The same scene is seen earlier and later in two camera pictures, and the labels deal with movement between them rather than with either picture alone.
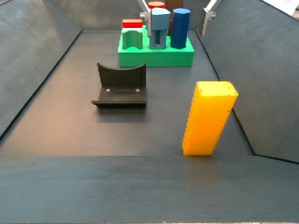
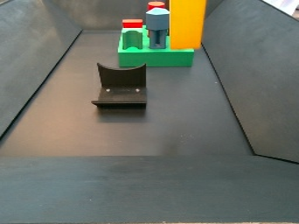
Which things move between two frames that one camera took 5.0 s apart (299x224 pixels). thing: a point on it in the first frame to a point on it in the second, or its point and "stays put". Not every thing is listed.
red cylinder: x=155 y=4 stays put
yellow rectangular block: x=214 y=100 to x=187 y=20
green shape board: x=147 y=57 stays put
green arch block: x=132 y=38 stays put
